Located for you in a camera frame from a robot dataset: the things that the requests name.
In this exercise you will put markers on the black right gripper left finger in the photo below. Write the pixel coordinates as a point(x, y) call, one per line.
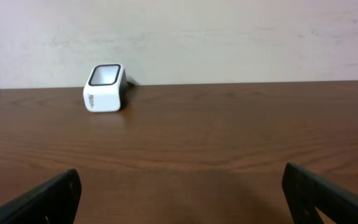
point(54, 201)

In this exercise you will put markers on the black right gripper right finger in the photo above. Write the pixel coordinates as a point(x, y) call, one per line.
point(308, 193)

